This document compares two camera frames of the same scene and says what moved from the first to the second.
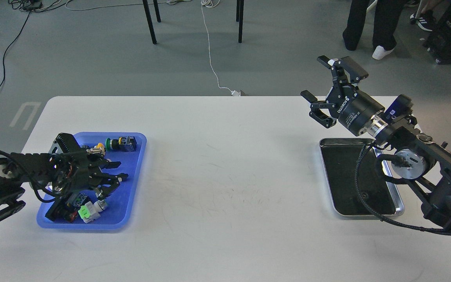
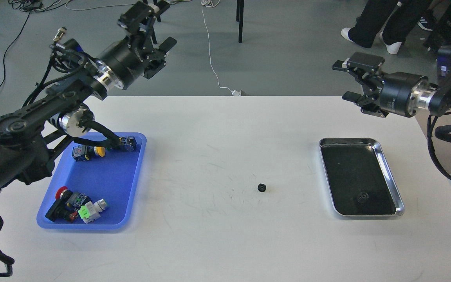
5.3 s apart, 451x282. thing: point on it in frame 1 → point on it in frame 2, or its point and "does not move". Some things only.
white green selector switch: (90, 211) does not move
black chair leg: (239, 17) does not move
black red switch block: (60, 210) does not move
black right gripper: (355, 109) → (403, 93)
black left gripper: (78, 168) → (122, 64)
